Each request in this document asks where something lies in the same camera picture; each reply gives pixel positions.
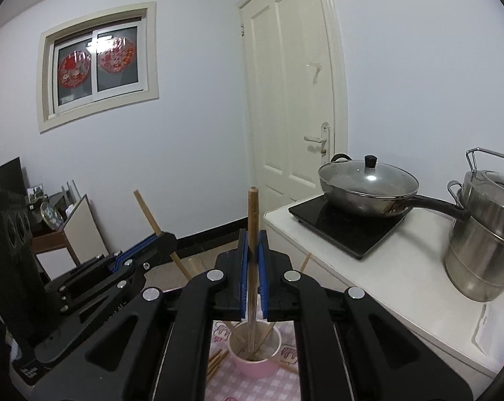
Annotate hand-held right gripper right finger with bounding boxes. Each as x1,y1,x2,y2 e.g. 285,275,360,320
257,230,474,401

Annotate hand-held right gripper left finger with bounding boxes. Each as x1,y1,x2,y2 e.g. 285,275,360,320
30,229,250,401

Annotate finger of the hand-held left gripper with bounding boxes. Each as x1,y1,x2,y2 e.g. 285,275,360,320
44,234,163,302
57,232,178,316

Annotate single wooden chopstick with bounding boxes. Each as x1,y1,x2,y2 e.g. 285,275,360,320
245,186,260,362
134,189,193,281

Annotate pink cup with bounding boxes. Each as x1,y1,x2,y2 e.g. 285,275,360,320
228,321,283,379

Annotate brown wooden box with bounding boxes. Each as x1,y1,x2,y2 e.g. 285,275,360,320
30,230,80,266

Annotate white leaning board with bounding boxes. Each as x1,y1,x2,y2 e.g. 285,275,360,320
62,194,111,281

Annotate decorative round plate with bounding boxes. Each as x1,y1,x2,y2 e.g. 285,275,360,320
40,201,65,231

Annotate grey metal rods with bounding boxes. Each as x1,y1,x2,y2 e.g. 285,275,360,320
60,180,84,210

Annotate black computer monitor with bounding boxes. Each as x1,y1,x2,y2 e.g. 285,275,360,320
0,156,27,198

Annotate black induction cooker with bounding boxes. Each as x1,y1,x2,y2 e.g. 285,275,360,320
288,194,420,261

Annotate white kitchen cabinet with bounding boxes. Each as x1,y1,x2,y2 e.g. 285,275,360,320
264,207,504,382

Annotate glass wok lid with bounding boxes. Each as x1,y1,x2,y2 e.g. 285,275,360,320
320,155,419,197

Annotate cream framed window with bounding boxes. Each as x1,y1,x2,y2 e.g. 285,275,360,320
38,1,159,134

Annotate red round window sticker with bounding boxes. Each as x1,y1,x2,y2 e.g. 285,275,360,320
97,37,134,74
57,50,91,90

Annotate cream panel door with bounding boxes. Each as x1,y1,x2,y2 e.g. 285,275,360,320
236,0,349,219

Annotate stainless steel steamer pot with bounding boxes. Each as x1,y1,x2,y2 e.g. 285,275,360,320
444,147,504,303

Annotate white paper booklet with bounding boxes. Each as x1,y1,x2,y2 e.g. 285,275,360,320
471,301,504,358

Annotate steel wok with black handle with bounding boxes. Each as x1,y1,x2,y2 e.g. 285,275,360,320
318,153,472,220

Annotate metal door handle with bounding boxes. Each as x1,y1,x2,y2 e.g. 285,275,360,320
304,121,332,156

